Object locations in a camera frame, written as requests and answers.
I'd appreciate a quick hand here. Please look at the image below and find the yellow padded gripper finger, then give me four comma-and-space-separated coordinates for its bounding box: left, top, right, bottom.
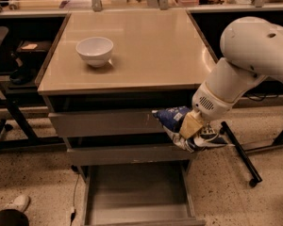
179, 110, 204, 139

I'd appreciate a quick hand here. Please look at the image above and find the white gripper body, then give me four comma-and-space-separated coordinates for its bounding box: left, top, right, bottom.
191, 82, 235, 121

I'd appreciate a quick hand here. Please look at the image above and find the blue chip bag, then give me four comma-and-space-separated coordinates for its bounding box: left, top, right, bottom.
152, 106, 227, 153

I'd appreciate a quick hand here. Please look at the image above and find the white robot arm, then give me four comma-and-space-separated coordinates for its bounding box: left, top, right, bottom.
179, 17, 283, 139

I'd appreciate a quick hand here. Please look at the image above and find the middle grey drawer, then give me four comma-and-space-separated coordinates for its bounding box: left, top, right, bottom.
67, 143, 194, 166

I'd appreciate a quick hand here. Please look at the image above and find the bottom grey open drawer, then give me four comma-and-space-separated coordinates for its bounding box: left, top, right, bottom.
81, 162, 206, 226

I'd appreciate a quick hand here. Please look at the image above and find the grey drawer cabinet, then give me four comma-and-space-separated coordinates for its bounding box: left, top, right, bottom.
34, 8, 229, 226

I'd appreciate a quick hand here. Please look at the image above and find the top grey drawer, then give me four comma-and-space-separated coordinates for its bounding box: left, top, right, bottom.
49, 109, 163, 137

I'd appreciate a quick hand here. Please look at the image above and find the black wheeled stand base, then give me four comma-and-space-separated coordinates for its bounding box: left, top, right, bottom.
220, 121, 283, 187

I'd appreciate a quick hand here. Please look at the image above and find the white ceramic bowl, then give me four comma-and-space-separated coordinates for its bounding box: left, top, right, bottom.
75, 37, 114, 68

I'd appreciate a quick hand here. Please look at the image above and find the dark box on shelf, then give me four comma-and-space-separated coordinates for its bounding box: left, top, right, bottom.
16, 40, 52, 59

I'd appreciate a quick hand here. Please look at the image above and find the white shoe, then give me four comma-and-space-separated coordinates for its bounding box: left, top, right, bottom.
0, 194, 30, 214

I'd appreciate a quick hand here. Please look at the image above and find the black cable on floor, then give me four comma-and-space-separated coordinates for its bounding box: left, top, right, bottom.
69, 172, 81, 226

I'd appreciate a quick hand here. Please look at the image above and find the black desk frame left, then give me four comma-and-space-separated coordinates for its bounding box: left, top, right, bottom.
0, 78, 65, 171

